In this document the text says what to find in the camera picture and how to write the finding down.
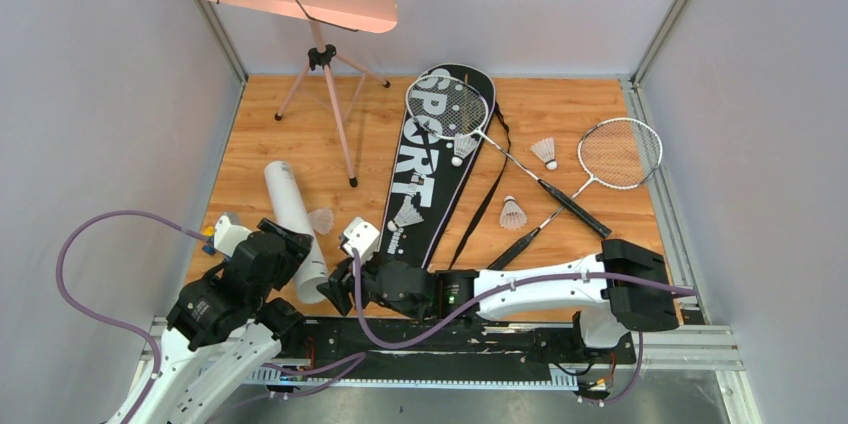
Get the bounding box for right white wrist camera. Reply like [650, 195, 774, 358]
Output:
[340, 217, 381, 263]

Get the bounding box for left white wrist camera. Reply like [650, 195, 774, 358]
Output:
[213, 212, 252, 257]

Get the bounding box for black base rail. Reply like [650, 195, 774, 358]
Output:
[142, 314, 743, 402]

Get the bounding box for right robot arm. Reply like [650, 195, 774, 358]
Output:
[317, 239, 697, 362]

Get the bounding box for white racket red strings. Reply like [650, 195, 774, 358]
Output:
[486, 117, 664, 273]

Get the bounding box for yellow blue toy block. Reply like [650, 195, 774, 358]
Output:
[201, 226, 216, 256]

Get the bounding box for shuttlecock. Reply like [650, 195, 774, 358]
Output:
[531, 137, 558, 170]
[307, 208, 335, 235]
[451, 134, 479, 167]
[499, 195, 527, 230]

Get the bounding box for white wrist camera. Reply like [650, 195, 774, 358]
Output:
[213, 212, 252, 257]
[340, 217, 381, 263]

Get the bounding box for black sport racket bag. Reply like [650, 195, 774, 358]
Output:
[378, 63, 511, 270]

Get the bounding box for white racket on bag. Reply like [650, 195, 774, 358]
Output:
[405, 75, 612, 238]

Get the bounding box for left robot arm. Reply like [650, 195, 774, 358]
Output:
[110, 214, 314, 423]

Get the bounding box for white shuttlecock tube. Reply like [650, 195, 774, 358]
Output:
[264, 160, 329, 304]

